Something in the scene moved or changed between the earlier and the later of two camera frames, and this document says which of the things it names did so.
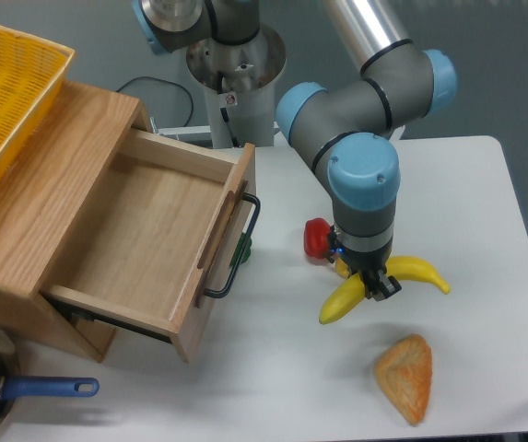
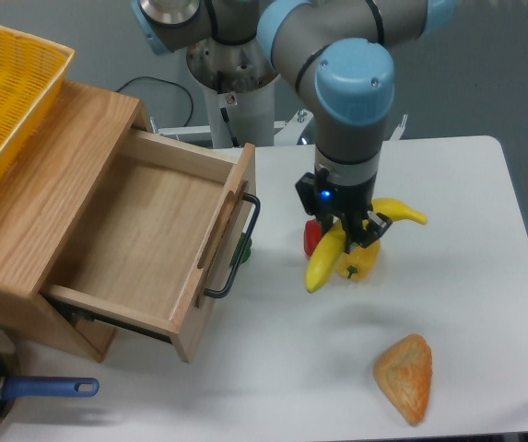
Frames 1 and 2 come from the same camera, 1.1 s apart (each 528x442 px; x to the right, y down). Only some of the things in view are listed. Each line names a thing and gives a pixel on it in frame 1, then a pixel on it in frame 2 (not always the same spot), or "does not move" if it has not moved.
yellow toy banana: (354, 289) -> (331, 240)
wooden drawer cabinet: (23, 228) does not move
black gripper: (367, 265) -> (320, 194)
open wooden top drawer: (156, 247) does not move
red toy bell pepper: (316, 237) does not move
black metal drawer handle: (242, 250) does not move
